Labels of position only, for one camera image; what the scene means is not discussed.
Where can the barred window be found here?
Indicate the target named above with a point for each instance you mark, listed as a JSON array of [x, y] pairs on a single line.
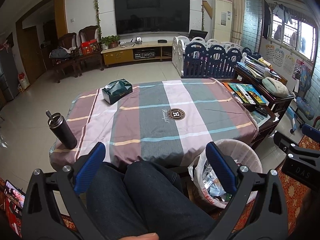
[[292, 32]]

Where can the dark hanging garment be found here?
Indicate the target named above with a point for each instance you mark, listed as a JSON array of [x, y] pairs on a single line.
[[266, 20]]

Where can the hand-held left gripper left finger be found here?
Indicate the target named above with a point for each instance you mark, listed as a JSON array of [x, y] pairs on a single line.
[[91, 165]]

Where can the tall dark wooden side table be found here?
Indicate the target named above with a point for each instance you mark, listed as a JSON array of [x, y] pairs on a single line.
[[277, 102]]

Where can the person's left hand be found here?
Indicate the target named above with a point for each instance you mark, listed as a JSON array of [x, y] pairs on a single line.
[[142, 237]]

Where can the beige curtain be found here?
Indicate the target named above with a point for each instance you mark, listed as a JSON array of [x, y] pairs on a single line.
[[236, 12]]

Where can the wall calendar chart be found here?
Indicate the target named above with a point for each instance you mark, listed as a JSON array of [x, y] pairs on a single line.
[[269, 51], [290, 63], [278, 56]]

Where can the clear light blue plastic bag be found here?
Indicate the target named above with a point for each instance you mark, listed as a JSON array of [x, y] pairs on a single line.
[[208, 180]]

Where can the dark green tissue pack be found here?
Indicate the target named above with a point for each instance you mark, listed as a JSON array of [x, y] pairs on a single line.
[[116, 91]]

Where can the large flat television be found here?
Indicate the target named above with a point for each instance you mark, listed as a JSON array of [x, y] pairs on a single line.
[[152, 13]]

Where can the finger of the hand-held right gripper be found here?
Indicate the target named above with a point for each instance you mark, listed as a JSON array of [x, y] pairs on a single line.
[[287, 142], [311, 131]]

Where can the white playpen fence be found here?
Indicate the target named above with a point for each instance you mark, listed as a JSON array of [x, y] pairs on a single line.
[[178, 55]]

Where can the cream standing air conditioner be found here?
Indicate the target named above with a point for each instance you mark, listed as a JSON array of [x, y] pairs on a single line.
[[222, 20]]

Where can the person's left leg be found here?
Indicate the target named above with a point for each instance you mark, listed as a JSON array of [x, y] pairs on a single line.
[[107, 200]]

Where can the green potted plant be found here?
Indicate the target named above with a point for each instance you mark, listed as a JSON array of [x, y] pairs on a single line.
[[110, 40]]

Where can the grey refrigerator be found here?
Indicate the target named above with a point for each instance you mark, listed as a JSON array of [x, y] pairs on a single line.
[[7, 77]]

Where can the white red sack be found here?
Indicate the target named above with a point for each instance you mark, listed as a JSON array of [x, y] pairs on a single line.
[[23, 81]]

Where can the smartphone showing video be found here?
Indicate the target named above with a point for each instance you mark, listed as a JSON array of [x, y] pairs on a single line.
[[13, 195]]

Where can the yellow wooden television cabinet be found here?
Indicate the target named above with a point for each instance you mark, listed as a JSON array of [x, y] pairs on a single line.
[[117, 56]]

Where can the black thermos bottle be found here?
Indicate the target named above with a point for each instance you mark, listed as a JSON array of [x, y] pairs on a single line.
[[62, 130]]

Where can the blue child's swivel chair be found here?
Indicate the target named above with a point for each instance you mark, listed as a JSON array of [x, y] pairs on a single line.
[[303, 97]]

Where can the green ivy garland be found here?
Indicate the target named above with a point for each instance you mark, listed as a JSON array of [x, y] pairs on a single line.
[[202, 5], [97, 7]]

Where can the brown wooden door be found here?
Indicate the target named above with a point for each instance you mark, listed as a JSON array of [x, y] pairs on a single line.
[[30, 52]]

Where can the black laptop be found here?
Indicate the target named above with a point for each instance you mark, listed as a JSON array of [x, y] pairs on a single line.
[[197, 33]]

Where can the low glass-topped wooden table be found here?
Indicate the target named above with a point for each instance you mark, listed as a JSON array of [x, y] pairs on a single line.
[[267, 125]]

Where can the red gift box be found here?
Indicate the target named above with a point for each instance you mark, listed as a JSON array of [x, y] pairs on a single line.
[[88, 47]]

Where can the person's right leg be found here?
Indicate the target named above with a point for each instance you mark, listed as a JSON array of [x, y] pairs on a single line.
[[162, 192]]

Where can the row of colourful books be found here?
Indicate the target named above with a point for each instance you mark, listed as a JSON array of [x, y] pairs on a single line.
[[243, 92]]

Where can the small black set-top box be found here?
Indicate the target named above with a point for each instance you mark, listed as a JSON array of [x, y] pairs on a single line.
[[162, 40]]

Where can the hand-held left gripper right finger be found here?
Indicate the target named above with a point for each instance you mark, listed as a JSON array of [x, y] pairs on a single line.
[[221, 167]]

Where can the bin with white plastic liner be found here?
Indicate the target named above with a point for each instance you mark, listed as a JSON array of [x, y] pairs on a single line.
[[250, 160]]

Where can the person's leg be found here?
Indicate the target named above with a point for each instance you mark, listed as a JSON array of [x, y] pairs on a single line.
[[162, 192], [107, 200]]

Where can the pile of books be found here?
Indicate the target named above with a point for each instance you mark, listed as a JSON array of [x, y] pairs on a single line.
[[255, 66]]

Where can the pale blue hanging garment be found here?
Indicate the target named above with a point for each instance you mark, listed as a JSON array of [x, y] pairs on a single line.
[[282, 11]]

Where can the navy playpen fence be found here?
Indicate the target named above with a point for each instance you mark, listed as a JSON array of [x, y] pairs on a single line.
[[212, 60]]

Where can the dark bag on armchair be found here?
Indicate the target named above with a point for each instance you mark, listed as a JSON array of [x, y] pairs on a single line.
[[60, 53]]

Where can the black remote control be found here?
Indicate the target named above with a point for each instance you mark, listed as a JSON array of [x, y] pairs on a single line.
[[260, 110]]

